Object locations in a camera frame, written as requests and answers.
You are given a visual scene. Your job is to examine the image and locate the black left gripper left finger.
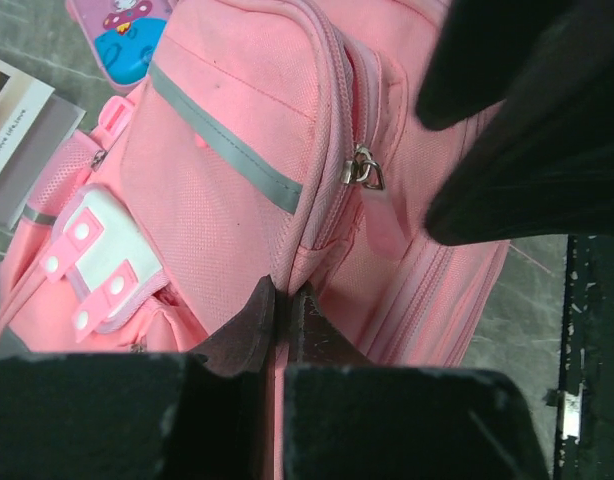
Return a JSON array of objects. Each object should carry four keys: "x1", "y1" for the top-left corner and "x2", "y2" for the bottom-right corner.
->
[{"x1": 186, "y1": 273, "x2": 281, "y2": 384}]

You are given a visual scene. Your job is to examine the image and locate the white coffee cover book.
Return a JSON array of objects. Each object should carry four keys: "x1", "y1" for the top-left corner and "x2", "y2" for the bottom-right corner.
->
[{"x1": 0, "y1": 60, "x2": 85, "y2": 230}]

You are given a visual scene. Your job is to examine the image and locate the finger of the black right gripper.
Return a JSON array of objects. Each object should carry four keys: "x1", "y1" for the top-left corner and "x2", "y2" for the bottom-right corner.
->
[{"x1": 415, "y1": 1, "x2": 614, "y2": 246}]

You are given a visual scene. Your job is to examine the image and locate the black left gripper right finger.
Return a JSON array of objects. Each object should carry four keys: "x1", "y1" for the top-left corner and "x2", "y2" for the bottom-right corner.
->
[{"x1": 288, "y1": 283, "x2": 370, "y2": 365}]

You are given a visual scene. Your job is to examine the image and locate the pink student backpack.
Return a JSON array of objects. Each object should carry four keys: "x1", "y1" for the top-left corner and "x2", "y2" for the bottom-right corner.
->
[{"x1": 0, "y1": 0, "x2": 511, "y2": 369}]

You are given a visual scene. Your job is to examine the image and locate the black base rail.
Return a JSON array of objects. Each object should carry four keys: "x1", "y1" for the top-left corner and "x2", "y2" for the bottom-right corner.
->
[{"x1": 551, "y1": 235, "x2": 614, "y2": 479}]

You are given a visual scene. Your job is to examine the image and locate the pink blue pencil case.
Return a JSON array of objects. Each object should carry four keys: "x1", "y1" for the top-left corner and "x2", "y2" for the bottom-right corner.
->
[{"x1": 65, "y1": 0, "x2": 177, "y2": 94}]

